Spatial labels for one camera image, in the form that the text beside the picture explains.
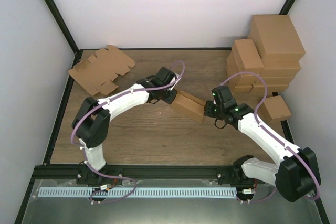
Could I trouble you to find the medium lower folded box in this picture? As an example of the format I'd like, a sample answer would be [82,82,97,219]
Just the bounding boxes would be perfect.
[226,52,257,86]

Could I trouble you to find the black aluminium frame rail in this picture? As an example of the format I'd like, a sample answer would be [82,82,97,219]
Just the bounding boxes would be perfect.
[32,164,236,180]

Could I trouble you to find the large top folded box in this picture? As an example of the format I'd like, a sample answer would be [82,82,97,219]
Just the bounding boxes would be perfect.
[248,15,306,63]

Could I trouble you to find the light blue slotted cable duct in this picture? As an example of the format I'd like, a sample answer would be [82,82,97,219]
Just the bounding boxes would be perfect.
[38,187,237,199]

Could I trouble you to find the medium bottom folded box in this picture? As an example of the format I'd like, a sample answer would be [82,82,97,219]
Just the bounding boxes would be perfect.
[228,74,255,93]

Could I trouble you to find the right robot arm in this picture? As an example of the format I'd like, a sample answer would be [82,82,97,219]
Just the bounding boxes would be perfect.
[204,86,321,202]

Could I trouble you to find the large bottom folded box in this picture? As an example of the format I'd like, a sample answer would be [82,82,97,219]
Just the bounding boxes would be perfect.
[250,84,288,94]

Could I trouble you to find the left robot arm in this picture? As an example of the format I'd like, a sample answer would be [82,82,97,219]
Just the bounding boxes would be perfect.
[70,67,184,184]

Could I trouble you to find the large folded box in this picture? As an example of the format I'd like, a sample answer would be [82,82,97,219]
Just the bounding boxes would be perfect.
[260,61,301,77]
[250,84,288,94]
[261,77,294,86]
[248,15,306,63]

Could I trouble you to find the stack of cardboard blanks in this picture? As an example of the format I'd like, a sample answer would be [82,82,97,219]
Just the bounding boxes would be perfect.
[68,45,135,96]

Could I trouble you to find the small folded box right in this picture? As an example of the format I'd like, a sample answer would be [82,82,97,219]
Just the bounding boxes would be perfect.
[258,95,291,123]

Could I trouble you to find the medium folded box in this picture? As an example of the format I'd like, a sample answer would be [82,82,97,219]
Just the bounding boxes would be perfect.
[226,52,257,86]
[232,39,264,74]
[228,74,255,93]

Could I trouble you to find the cardboard box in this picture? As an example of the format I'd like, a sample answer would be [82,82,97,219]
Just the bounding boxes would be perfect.
[170,90,206,123]

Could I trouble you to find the medium top folded box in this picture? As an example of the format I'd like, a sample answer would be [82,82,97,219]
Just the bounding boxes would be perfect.
[232,39,264,74]

